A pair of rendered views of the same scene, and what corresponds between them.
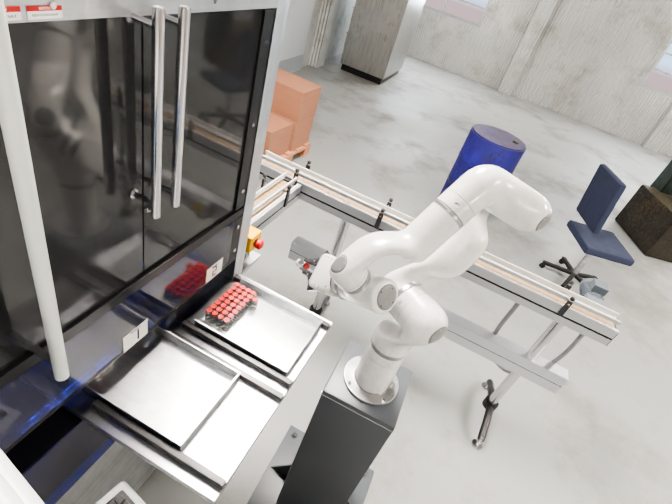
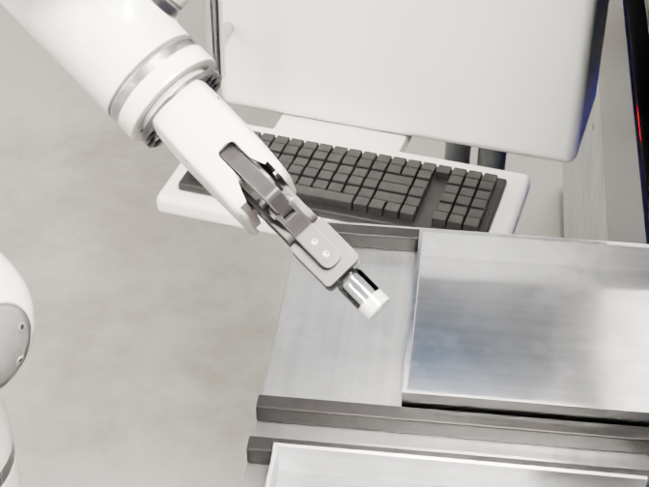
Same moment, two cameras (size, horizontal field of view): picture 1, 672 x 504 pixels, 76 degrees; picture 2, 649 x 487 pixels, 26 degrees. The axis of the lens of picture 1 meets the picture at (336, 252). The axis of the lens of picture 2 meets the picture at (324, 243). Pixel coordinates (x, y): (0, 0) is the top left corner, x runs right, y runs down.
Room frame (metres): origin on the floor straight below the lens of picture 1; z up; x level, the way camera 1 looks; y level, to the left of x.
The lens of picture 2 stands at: (1.73, -0.02, 1.86)
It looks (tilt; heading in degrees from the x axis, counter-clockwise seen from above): 38 degrees down; 174
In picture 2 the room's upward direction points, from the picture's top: straight up
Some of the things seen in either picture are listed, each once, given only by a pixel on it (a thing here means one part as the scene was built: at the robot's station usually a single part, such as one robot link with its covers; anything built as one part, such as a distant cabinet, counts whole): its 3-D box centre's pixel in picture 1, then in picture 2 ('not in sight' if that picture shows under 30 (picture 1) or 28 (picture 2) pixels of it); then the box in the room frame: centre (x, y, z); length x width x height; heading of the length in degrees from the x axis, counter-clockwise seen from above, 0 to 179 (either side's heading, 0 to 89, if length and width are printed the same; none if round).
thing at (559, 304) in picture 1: (424, 236); not in sight; (1.84, -0.39, 0.92); 1.90 x 0.15 x 0.16; 77
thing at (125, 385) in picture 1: (162, 379); (575, 330); (0.68, 0.34, 0.90); 0.34 x 0.26 x 0.04; 77
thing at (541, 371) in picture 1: (419, 310); not in sight; (1.81, -0.53, 0.49); 1.60 x 0.08 x 0.12; 77
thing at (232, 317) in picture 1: (239, 310); not in sight; (1.01, 0.25, 0.90); 0.18 x 0.02 x 0.05; 167
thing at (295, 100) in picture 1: (244, 107); not in sight; (4.03, 1.31, 0.36); 1.28 x 0.88 x 0.73; 79
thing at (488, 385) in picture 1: (487, 407); not in sight; (1.68, -1.12, 0.07); 0.50 x 0.08 x 0.14; 167
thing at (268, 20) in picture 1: (247, 157); not in sight; (1.14, 0.34, 1.40); 0.05 x 0.01 x 0.80; 167
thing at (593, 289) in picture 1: (593, 298); not in sight; (1.85, -1.29, 0.90); 0.28 x 0.12 x 0.14; 167
